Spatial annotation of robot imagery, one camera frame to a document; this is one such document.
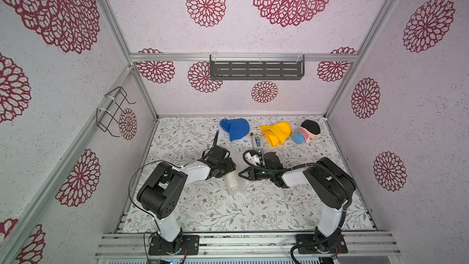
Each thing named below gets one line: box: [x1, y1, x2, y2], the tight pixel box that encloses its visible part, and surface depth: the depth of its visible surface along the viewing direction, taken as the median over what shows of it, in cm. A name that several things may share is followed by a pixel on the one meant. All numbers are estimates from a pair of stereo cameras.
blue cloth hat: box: [219, 117, 250, 142], surface depth 114 cm
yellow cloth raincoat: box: [260, 121, 292, 148], surface depth 106 cm
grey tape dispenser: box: [252, 134, 264, 150], surface depth 105 cm
